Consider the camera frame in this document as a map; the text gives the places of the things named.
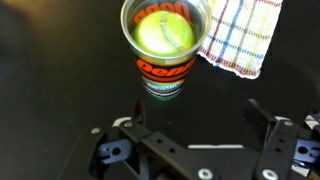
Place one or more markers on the yellow-green tennis ball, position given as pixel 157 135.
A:
pixel 164 32

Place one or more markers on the checkered dish cloth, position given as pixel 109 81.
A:
pixel 240 36

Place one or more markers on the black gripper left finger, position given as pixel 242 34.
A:
pixel 156 146

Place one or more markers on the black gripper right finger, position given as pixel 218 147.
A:
pixel 276 146

